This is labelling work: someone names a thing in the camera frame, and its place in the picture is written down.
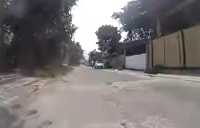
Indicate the white car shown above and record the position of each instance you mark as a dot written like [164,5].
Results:
[98,65]

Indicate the round dark tree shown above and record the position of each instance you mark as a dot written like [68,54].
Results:
[108,38]

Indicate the dark roofed building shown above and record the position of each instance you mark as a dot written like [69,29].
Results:
[131,46]

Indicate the grey concrete road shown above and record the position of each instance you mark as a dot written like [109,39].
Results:
[114,100]

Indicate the tall dark tree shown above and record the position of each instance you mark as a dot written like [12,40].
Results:
[138,20]

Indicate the row of dark trees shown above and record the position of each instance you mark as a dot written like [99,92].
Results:
[38,36]

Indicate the tan panel fence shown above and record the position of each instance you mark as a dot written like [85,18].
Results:
[184,48]

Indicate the rough dirt verge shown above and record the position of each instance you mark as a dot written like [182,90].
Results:
[8,96]

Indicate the white wall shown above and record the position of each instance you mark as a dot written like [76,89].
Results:
[136,61]

